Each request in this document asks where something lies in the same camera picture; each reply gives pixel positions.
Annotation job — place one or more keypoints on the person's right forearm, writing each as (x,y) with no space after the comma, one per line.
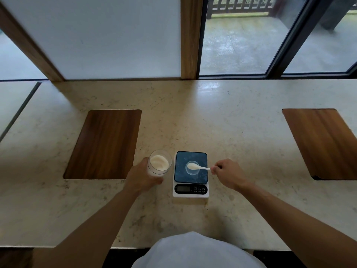
(292,223)

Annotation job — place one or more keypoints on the small clear plastic cup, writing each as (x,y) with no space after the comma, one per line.
(192,172)

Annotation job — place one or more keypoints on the dark outdoor railing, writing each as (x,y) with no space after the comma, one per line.
(239,4)

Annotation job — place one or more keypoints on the upright wooden post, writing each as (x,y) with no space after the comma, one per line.
(191,39)

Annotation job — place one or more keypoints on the person's left forearm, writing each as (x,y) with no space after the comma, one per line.
(92,234)

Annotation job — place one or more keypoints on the person's right hand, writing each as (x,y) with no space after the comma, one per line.
(230,174)

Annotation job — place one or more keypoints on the white powder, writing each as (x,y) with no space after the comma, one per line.
(159,162)

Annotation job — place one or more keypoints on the person's right thumb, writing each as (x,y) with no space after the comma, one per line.
(215,171)

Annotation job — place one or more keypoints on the wooden inlay panel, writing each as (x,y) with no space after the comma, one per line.
(326,142)
(104,145)

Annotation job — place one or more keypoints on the person's white shirt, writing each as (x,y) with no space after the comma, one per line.
(195,252)

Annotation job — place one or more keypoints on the dark metal window frame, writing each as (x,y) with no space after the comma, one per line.
(287,39)

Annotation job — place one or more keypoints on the white digital kitchen scale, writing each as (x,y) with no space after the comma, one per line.
(191,189)

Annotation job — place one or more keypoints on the person's left hand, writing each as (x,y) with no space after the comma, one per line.
(138,178)

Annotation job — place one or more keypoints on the white plastic spoon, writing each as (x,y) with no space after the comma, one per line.
(193,166)

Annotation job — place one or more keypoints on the clear glass cup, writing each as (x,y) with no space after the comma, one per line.
(164,173)

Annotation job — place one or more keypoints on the slanted wooden frame beam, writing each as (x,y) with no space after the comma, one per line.
(30,50)

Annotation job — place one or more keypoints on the person's left thumb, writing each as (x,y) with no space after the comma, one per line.
(156,180)

